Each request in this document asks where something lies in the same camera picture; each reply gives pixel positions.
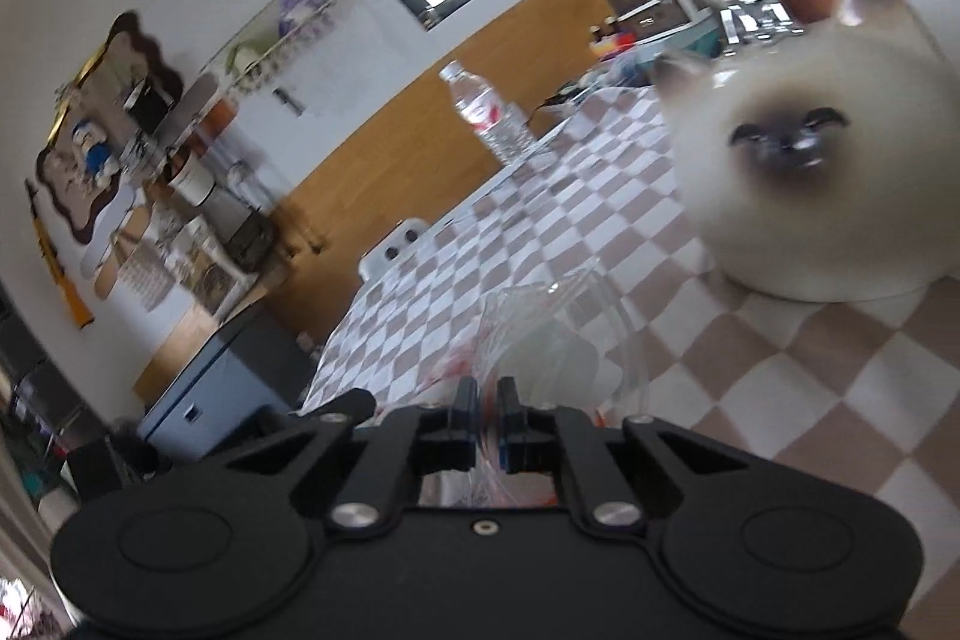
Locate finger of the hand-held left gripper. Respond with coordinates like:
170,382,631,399
291,388,377,423

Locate white cat figurine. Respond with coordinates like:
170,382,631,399
649,0,960,304

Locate green plush hat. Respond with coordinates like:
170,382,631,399
225,40,265,80

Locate small red bottle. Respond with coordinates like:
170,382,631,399
592,21,638,58

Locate brown scalloped picture frame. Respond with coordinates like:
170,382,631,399
37,10,185,244

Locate white bucket bag black rim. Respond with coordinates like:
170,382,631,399
165,152,218,208

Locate small metal ornament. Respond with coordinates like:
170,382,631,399
660,0,796,52

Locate brown white checkered tablecloth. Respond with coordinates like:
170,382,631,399
300,77,960,536

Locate clear plastic bag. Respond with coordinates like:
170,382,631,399
427,269,653,513

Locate white small heater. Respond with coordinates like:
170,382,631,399
358,218,428,281

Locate cream knitted tote bag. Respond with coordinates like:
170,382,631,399
112,235,177,311

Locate printed canvas tote bag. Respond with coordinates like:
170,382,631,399
176,220,256,319

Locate black tray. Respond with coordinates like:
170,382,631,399
536,81,593,112

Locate brown shoulder bag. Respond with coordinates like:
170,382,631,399
225,212,275,274

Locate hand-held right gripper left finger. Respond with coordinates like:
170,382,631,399
217,377,481,530

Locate black box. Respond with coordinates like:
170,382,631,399
60,430,151,498

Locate white wire wall rack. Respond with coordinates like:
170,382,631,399
202,0,335,86

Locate clear water bottle red label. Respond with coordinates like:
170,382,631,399
439,59,537,165

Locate grey storage box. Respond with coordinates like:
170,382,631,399
139,302,323,461

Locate black shelf unit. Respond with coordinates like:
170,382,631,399
0,340,98,513

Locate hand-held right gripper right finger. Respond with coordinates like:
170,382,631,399
495,377,755,530

